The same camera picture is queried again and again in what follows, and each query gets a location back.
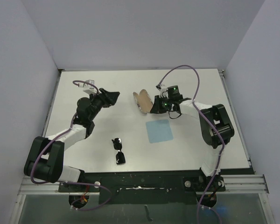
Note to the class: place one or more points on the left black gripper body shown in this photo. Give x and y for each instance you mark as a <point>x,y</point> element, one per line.
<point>97,102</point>

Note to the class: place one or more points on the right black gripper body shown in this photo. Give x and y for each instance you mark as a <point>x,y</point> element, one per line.
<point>171,101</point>

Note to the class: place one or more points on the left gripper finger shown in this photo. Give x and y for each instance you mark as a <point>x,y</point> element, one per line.
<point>109,96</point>
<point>108,103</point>

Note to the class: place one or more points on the map print glasses case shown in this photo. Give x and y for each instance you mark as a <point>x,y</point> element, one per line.
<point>143,101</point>

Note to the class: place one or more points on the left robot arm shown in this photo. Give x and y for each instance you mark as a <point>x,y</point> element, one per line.
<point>44,163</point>

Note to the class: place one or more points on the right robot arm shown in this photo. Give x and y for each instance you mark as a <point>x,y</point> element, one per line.
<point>216,127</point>

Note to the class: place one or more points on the black sunglasses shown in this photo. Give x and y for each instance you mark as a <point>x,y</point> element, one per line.
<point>120,158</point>

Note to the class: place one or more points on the blue cleaning cloth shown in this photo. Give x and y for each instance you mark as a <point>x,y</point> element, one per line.
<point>159,131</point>

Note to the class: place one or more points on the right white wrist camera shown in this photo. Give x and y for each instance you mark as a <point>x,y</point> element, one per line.
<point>163,90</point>

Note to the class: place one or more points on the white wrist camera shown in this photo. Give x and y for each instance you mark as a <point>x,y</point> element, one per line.
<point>89,87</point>
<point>163,90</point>

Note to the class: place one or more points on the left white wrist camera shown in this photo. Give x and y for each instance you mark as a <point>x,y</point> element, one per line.
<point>89,87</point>

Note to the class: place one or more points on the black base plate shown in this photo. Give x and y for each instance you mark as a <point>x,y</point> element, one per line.
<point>151,187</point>

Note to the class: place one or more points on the aluminium rail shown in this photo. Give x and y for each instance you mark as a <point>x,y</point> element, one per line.
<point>234,184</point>

